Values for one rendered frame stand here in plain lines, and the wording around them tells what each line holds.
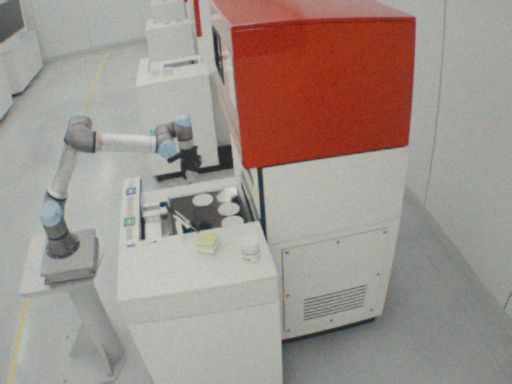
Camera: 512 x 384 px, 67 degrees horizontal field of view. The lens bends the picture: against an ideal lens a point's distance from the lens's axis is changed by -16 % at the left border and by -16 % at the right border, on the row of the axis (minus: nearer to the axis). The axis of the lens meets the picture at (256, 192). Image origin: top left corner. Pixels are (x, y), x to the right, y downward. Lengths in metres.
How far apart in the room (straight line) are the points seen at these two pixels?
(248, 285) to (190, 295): 0.22
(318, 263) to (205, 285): 0.71
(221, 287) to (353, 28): 1.09
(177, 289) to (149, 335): 0.29
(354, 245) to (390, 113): 0.69
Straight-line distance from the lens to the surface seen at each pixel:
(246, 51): 1.61
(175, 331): 1.86
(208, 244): 1.76
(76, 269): 2.06
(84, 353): 2.84
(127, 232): 2.04
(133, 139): 1.89
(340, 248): 2.19
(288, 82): 1.69
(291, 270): 2.19
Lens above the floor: 2.15
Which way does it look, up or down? 34 degrees down
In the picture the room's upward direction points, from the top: 4 degrees counter-clockwise
